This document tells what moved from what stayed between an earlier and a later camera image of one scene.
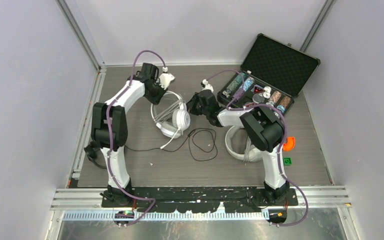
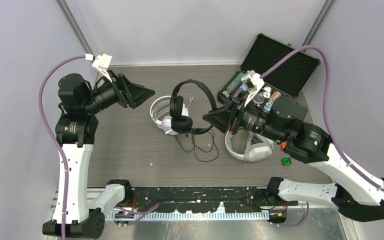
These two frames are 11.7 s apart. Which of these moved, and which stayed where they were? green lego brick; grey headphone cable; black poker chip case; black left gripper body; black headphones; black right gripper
Moved: black headphones; black left gripper body; black right gripper
Stayed: black poker chip case; green lego brick; grey headphone cable
